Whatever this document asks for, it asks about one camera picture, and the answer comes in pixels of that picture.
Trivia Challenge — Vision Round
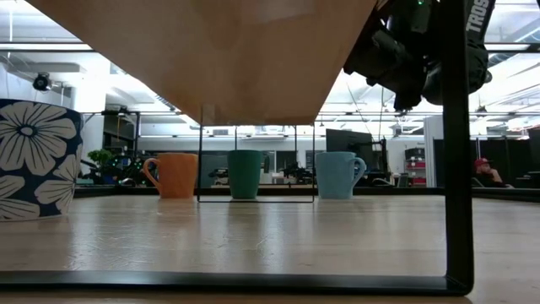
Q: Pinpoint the red storage shelf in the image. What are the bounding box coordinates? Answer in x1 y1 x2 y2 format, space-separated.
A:
404 147 427 187

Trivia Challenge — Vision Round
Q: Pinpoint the green cup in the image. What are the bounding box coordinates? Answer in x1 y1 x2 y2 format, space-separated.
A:
227 149 263 200

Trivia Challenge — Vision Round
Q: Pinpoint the black monitor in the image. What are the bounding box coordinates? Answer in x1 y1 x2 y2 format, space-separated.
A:
325 128 387 187

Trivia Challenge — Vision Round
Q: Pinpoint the orange mug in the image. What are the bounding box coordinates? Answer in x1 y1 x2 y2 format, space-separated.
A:
142 152 199 199

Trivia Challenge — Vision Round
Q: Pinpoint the light blue mug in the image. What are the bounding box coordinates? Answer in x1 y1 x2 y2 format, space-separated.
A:
315 151 367 200

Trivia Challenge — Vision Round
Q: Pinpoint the black partition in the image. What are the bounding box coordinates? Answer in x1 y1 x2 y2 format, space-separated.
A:
434 137 540 190

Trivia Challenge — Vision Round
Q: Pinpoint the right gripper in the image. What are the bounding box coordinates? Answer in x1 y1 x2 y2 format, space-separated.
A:
343 24 440 111

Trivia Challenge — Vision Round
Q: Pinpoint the black rack frame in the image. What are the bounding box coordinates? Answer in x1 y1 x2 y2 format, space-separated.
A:
100 110 141 160

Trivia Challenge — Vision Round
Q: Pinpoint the security camera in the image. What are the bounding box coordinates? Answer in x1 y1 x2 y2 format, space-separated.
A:
32 72 52 92

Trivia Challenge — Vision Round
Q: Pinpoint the blue white floral mug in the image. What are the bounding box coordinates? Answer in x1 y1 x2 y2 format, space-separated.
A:
0 99 84 223

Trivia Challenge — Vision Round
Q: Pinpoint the green plant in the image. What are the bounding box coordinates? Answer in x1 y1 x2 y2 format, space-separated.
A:
87 148 115 170

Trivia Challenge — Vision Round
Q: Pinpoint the black aluminium table frame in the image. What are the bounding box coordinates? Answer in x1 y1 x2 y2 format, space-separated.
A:
73 185 540 203

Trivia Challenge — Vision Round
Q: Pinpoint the black background robot station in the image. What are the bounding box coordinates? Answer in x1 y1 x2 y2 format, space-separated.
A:
79 155 147 187

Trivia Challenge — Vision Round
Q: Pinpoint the person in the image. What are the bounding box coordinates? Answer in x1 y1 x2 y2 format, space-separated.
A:
472 158 514 189

